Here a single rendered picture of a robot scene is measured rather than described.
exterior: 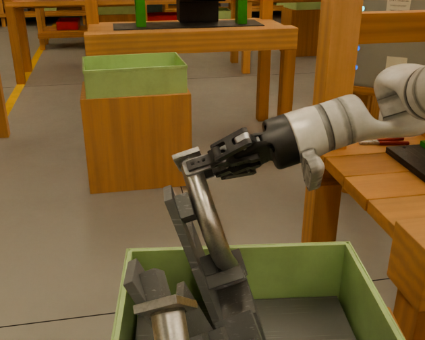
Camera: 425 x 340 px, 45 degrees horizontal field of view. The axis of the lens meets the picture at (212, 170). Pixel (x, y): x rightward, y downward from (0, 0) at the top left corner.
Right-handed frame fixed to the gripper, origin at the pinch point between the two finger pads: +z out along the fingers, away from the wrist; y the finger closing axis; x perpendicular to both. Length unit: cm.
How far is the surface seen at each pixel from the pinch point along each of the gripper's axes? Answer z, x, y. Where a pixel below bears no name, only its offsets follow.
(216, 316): 4.5, 19.4, -10.6
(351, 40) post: -49, -45, -60
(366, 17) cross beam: -58, -54, -65
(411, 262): -35, 18, -45
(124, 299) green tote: 17.7, 12.6, -11.0
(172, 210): 5.0, 5.5, 2.5
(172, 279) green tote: 12.1, 9.3, -26.3
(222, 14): -79, -454, -594
